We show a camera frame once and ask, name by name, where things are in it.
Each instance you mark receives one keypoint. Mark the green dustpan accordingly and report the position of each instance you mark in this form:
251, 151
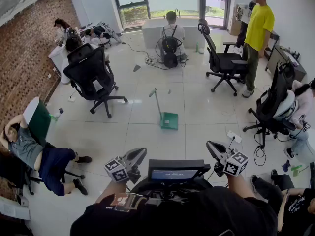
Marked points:
169, 120

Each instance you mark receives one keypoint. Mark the black backpack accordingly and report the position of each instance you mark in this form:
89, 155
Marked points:
171, 45

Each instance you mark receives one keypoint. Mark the black chest harness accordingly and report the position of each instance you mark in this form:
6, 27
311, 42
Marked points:
169, 193

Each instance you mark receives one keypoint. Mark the glass door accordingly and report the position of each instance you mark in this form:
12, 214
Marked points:
214, 11

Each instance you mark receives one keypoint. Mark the grey floor scrap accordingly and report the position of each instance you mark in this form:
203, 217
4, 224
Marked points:
136, 68

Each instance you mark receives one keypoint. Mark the person's torso black shirt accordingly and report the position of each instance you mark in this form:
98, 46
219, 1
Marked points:
197, 217

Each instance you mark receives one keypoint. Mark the person's left forearm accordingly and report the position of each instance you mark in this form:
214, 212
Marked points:
112, 189

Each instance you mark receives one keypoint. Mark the grey folding lounger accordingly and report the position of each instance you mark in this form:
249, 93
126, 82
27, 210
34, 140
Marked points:
114, 32

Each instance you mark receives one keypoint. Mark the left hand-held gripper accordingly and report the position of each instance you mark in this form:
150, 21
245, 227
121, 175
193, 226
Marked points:
117, 171

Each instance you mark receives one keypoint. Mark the white plug adaptor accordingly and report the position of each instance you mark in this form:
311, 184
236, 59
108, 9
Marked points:
71, 99

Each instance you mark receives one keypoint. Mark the green white-topped cabinet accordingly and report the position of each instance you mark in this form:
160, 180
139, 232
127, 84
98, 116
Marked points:
39, 122

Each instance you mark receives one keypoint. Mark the black tap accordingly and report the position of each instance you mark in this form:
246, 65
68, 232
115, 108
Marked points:
176, 11

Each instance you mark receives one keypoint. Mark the blue rag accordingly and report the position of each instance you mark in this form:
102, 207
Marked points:
286, 166

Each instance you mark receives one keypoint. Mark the black chest display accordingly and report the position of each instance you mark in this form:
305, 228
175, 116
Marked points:
176, 167

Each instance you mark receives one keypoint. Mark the white cup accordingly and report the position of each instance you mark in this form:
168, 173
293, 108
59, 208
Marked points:
201, 50

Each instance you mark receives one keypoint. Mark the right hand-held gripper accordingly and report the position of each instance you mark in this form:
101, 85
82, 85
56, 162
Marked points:
235, 163

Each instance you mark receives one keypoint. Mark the cardboard box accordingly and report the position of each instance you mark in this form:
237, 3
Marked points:
235, 26

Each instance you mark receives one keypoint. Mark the white box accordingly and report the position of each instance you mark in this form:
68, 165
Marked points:
12, 209

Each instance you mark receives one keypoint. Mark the white desk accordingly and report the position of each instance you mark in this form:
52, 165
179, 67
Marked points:
57, 55

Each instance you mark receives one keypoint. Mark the white power strip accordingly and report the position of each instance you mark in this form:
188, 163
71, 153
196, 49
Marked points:
233, 136
150, 61

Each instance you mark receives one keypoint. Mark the white counter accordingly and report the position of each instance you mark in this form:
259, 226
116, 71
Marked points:
192, 33

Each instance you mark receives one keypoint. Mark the wooden desk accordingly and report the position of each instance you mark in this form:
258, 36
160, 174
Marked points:
280, 58

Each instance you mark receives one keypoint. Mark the person's right forearm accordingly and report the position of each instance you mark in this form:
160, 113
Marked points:
240, 185

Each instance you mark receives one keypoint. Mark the black office chair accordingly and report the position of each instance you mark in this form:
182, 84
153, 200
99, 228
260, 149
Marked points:
14, 171
221, 60
273, 102
91, 75

